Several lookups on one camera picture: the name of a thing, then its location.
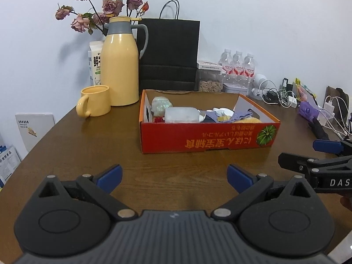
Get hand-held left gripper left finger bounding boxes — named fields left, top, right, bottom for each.
left=30, top=164, right=138, bottom=220

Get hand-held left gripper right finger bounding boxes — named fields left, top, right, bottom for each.
left=210, top=164, right=319, bottom=221

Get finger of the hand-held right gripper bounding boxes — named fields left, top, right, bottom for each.
left=313, top=139, right=352, bottom=156
left=278, top=152, right=352, bottom=175

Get red cardboard box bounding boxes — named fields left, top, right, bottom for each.
left=139, top=89, right=281, bottom=154

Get purple knitted cloth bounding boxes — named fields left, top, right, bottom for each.
left=205, top=109, right=255, bottom=124

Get iridescent glitter bag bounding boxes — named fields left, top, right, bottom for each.
left=151, top=97, right=174, bottom=116

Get black folded umbrella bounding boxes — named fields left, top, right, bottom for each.
left=308, top=118, right=330, bottom=141

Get white charging box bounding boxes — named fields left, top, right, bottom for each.
left=324, top=102, right=336, bottom=119

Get purple bag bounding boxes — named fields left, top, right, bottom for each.
left=299, top=101, right=328, bottom=123

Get brown paper bag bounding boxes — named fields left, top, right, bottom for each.
left=326, top=86, right=350, bottom=116

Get colourful snack packet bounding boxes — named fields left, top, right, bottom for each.
left=295, top=78, right=317, bottom=102

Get yellow mug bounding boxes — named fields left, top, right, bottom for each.
left=76, top=85, right=111, bottom=118

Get white robot-shaped desk fan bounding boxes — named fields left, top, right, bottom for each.
left=251, top=74, right=271, bottom=97

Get pale tin box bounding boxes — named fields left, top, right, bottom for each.
left=222, top=82, right=249, bottom=95

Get white booklet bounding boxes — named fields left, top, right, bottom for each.
left=15, top=113, right=55, bottom=153

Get clear seed container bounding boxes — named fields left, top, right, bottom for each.
left=198, top=67, right=223, bottom=92

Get blue and white papers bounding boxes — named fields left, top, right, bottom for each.
left=0, top=143, right=21, bottom=190

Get clear water bottle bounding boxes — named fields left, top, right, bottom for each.
left=243, top=53, right=256, bottom=88
left=232, top=51, right=245, bottom=77
left=218, top=49, right=234, bottom=76

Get yellow thermos jug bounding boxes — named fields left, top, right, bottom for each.
left=100, top=16, right=149, bottom=106

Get white milk carton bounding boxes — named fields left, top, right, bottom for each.
left=88, top=41, right=106, bottom=86

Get flat white box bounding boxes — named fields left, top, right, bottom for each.
left=197, top=60, right=223, bottom=70

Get black paper bag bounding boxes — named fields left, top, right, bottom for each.
left=137, top=0, right=201, bottom=92

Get dried rose bouquet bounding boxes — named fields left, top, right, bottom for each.
left=55, top=0, right=149, bottom=36

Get white cable tangle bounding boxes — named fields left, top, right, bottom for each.
left=261, top=80, right=300, bottom=108

